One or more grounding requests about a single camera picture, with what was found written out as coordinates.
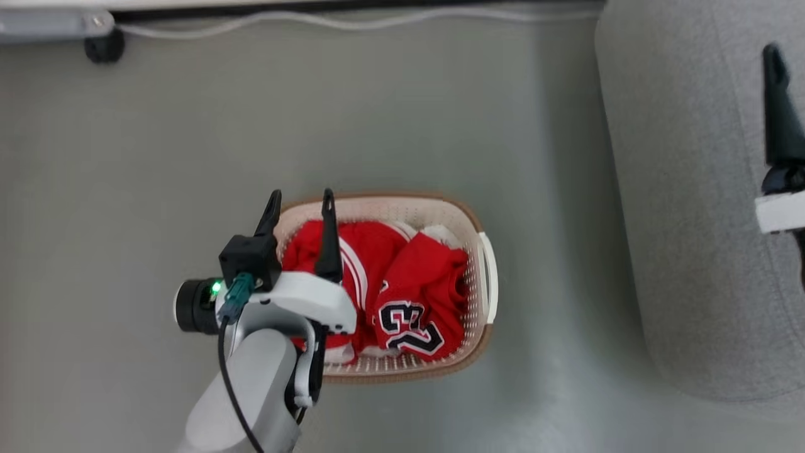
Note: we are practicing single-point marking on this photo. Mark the beige plastic laundry basket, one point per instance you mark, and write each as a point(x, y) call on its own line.
point(440, 211)

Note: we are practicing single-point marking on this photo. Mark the black baseboard strip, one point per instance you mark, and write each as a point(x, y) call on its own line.
point(188, 12)

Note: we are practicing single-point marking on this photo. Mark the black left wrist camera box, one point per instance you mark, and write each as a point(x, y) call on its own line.
point(251, 255)

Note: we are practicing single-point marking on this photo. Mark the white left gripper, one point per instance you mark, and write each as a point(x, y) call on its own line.
point(302, 302)

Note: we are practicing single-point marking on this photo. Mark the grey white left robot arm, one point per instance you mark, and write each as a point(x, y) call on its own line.
point(258, 377)

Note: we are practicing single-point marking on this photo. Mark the black caster wheel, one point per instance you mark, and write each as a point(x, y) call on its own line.
point(104, 47)

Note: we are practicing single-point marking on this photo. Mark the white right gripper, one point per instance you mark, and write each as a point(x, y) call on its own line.
point(783, 211)

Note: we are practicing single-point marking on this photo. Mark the red basketball jersey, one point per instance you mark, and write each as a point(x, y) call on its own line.
point(427, 270)

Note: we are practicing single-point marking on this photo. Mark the grey furniture base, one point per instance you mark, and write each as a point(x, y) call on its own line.
point(50, 24)

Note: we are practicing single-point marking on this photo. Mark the grey fabric seat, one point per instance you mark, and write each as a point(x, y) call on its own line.
point(692, 189)

